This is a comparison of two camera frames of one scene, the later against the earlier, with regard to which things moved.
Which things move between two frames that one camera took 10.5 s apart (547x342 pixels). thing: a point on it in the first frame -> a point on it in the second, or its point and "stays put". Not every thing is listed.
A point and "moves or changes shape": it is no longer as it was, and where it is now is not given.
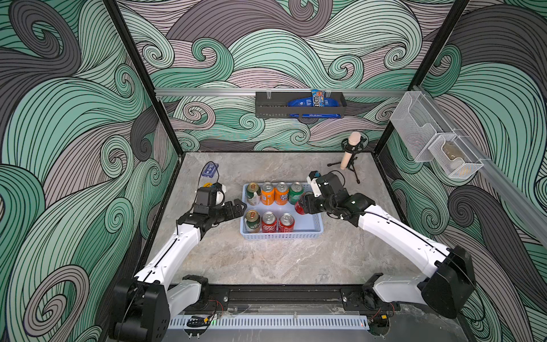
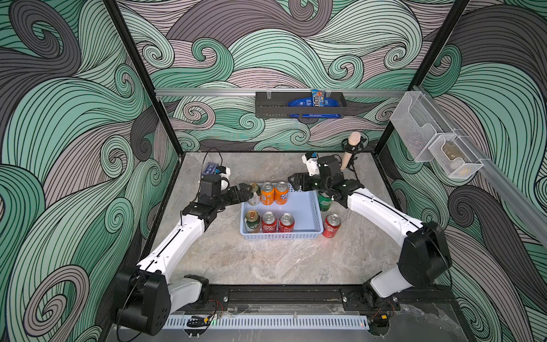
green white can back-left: (253, 194) stays put
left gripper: (237, 213) -> (238, 199)
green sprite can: (296, 192) moves or changes shape
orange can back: (281, 193) stays put
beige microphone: (354, 140) stays put
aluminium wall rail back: (275, 90) stays put
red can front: (286, 223) stays put
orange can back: (267, 194) stays put
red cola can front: (268, 222) stays put
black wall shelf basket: (274, 105) stays put
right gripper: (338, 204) -> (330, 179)
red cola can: (299, 209) -> (331, 225)
